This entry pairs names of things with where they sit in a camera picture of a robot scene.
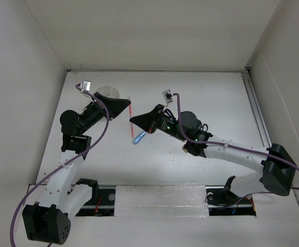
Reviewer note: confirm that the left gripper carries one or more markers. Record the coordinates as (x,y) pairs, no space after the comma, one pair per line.
(115,106)

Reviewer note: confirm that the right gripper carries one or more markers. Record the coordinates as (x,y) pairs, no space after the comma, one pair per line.
(150,122)

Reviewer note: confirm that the red and white pen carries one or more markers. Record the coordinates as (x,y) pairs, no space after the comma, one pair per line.
(130,116)

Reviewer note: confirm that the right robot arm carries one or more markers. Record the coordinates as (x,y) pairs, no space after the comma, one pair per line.
(270,173)

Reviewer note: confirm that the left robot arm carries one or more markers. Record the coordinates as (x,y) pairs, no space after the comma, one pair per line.
(48,220)

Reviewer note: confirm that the white round divided container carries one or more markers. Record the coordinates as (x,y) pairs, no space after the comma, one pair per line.
(108,91)

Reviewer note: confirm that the blue transparent capped item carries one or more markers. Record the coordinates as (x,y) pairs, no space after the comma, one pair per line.
(138,138)

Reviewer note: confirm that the white front panel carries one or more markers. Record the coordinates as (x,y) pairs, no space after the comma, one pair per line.
(168,201)

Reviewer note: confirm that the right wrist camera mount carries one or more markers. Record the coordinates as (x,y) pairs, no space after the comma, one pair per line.
(168,97)

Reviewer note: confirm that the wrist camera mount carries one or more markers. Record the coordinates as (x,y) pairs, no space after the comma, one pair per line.
(168,97)
(85,88)

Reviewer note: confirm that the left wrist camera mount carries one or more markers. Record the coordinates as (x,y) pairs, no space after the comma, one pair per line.
(85,88)

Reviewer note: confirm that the aluminium rail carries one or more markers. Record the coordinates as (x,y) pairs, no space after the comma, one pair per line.
(260,123)

